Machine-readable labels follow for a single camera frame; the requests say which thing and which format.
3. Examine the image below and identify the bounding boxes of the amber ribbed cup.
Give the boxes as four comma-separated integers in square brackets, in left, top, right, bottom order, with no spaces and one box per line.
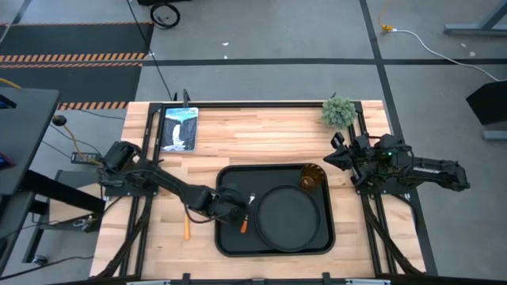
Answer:
[299,162,327,194]

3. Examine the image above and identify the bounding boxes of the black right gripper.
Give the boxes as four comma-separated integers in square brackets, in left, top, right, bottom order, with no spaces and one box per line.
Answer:
[322,131,383,188]

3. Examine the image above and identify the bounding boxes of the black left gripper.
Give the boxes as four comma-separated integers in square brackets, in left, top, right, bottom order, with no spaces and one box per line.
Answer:
[200,185,250,230]

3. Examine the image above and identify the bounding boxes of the black aluminium table frame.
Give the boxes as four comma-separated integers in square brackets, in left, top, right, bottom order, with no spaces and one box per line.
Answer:
[94,101,428,280]

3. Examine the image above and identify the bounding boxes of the black mat with striped edge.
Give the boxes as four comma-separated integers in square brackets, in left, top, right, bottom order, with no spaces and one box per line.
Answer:
[0,62,144,111]
[0,21,154,63]

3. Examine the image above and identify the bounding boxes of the black angled stand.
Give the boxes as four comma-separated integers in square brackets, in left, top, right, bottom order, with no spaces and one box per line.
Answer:
[465,79,507,142]

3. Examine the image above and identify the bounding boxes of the grey table leg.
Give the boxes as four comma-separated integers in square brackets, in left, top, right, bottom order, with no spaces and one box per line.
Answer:
[443,0,507,37]

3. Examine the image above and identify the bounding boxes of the coiled black cable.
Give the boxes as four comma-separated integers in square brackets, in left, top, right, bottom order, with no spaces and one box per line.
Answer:
[149,2,182,30]

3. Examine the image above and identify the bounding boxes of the small green artificial plant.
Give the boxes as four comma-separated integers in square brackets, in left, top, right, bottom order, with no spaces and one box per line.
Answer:
[320,96,358,130]

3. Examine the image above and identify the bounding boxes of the white floor cable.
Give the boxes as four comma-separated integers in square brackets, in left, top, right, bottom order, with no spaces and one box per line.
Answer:
[391,28,504,82]

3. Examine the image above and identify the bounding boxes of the yellow plug cable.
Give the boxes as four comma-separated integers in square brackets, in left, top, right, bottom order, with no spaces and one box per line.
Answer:
[377,0,396,33]

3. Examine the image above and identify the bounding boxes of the black desk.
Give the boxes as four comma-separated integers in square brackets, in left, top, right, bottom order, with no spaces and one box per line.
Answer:
[0,86,61,197]

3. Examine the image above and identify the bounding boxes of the black power adapter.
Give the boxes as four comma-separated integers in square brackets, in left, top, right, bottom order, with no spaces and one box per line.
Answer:
[71,151,101,165]

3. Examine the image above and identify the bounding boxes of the black round plate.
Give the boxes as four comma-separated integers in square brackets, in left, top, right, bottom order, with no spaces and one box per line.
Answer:
[254,184,322,253]

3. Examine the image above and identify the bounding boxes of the black plastic tray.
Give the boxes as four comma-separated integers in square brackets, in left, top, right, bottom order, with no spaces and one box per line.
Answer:
[215,163,337,258]

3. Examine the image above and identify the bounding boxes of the black desk base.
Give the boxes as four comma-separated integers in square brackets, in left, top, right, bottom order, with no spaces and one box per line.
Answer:
[21,169,107,264]

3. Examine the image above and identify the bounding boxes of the waterfall cover book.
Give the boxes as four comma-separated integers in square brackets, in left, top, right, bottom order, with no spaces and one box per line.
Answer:
[159,106,200,154]

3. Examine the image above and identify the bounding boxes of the long black floor cable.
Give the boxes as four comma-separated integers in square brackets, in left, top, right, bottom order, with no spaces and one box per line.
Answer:
[125,0,176,102]

